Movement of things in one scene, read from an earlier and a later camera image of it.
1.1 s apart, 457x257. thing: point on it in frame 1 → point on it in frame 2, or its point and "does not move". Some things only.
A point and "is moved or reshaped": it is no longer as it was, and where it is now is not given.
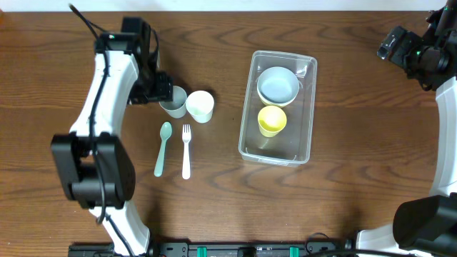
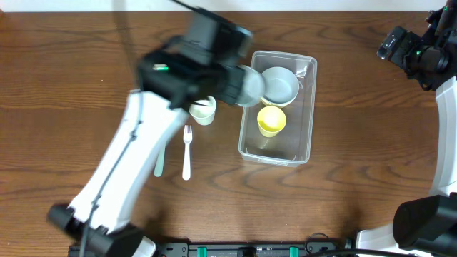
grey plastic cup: x=176 y=108 is moved or reshaped
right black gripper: x=389 y=48 does not move
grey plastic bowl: x=278 y=86 does not move
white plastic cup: x=200 y=105 does not move
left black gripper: x=163 y=87 → x=235 y=86
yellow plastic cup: x=271 y=121 does not move
